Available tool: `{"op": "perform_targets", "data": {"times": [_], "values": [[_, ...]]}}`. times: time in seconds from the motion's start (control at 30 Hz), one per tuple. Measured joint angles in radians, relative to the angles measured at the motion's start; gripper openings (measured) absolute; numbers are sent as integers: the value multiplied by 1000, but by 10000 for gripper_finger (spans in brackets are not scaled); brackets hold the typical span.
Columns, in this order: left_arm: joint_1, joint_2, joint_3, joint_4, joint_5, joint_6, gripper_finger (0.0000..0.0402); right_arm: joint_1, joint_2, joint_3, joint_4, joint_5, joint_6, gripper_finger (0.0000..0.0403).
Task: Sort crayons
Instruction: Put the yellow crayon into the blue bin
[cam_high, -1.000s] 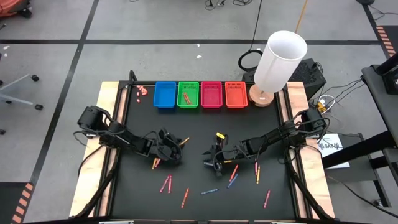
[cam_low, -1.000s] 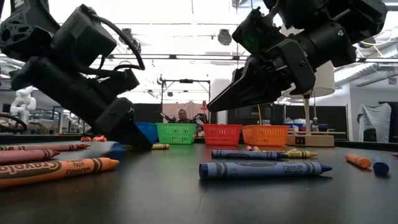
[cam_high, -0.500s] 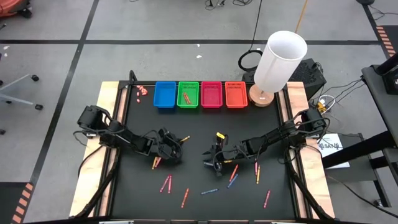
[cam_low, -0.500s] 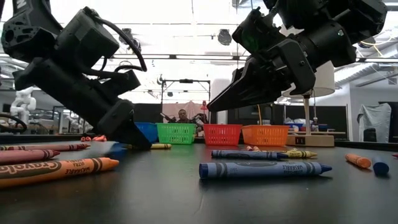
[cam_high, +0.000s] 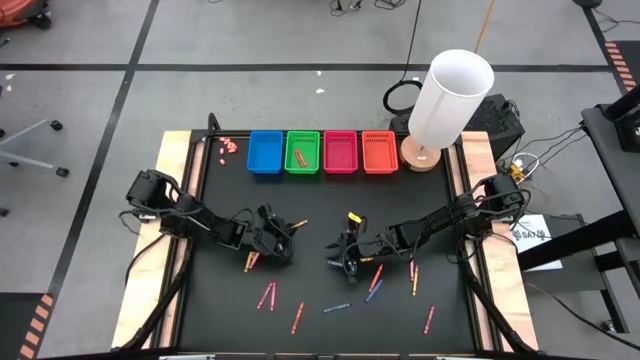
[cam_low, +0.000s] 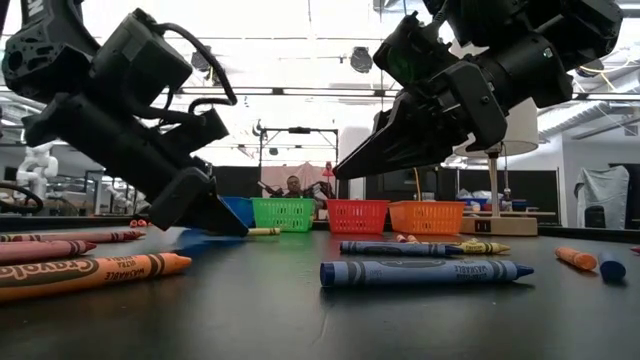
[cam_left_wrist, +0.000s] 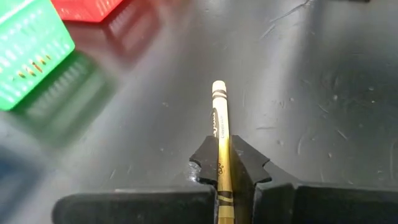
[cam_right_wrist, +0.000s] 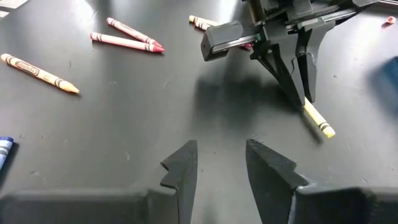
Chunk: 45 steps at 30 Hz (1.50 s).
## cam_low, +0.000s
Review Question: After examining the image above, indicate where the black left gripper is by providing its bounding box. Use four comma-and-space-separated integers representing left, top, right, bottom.
22, 93, 250, 237

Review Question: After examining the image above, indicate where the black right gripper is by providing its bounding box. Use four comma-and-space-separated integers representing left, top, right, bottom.
333, 34, 574, 181

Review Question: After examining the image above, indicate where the blue crayon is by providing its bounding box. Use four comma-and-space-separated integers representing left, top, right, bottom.
339, 240, 464, 259
598, 251, 628, 283
319, 259, 535, 289

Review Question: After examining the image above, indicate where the orange crayon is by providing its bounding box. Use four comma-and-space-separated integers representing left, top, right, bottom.
553, 246, 599, 273
0, 252, 193, 303

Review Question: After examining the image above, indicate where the blue plastic basket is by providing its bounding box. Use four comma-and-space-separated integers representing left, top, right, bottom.
219, 196, 256, 229

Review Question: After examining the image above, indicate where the black partition panel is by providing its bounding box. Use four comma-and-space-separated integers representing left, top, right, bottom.
212, 165, 262, 199
364, 167, 454, 204

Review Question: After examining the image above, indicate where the white shade wooden table lamp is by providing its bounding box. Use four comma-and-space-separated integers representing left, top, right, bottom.
449, 38, 540, 237

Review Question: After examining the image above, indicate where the pink curtain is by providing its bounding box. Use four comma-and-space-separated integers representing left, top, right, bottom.
260, 162, 329, 197

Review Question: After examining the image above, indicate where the white round column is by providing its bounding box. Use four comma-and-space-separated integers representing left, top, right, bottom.
339, 125, 374, 201

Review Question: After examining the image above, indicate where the green plastic basket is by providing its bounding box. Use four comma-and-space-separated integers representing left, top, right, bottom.
251, 197, 318, 233

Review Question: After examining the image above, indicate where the orange plastic basket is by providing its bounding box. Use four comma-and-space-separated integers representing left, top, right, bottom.
388, 200, 467, 236

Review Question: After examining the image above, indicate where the person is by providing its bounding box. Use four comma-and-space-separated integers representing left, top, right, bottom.
283, 174, 307, 199

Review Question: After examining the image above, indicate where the red plastic basket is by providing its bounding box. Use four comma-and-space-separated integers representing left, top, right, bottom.
327, 199, 391, 235

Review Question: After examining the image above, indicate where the white robot figure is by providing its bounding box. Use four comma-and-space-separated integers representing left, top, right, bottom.
15, 142, 60, 201

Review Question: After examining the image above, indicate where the grey cloth covered machine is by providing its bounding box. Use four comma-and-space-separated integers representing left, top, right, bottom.
573, 164, 631, 230

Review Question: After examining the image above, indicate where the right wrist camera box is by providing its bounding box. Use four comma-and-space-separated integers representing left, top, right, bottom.
372, 10, 464, 87

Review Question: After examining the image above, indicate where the black ceiling cable reel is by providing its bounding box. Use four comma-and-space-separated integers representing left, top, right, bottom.
349, 46, 375, 75
574, 58, 609, 79
190, 45, 214, 74

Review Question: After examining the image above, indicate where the black gantry frame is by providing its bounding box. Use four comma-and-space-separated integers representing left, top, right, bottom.
257, 126, 341, 201

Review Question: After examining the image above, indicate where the ceiling light rail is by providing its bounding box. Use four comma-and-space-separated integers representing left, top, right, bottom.
174, 85, 401, 98

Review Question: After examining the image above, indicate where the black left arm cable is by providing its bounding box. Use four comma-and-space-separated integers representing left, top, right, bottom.
152, 21, 239, 117

